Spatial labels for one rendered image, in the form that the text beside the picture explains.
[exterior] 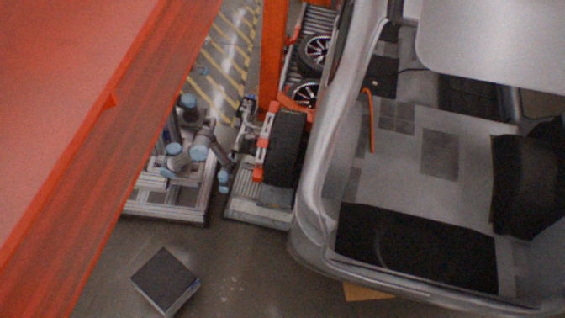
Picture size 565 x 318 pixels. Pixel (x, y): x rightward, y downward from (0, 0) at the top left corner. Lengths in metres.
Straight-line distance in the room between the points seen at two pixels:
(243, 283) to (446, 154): 2.04
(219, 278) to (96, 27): 3.28
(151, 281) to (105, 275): 0.59
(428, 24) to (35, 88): 1.12
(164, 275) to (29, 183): 3.02
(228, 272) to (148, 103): 3.06
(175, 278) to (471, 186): 2.42
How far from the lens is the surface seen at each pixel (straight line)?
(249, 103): 4.12
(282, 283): 3.87
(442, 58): 1.42
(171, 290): 3.54
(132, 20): 0.77
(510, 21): 1.51
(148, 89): 0.97
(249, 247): 3.97
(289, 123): 3.22
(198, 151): 2.84
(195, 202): 3.95
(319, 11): 5.81
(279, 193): 3.97
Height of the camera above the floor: 3.70
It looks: 56 degrees down
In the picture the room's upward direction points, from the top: 10 degrees clockwise
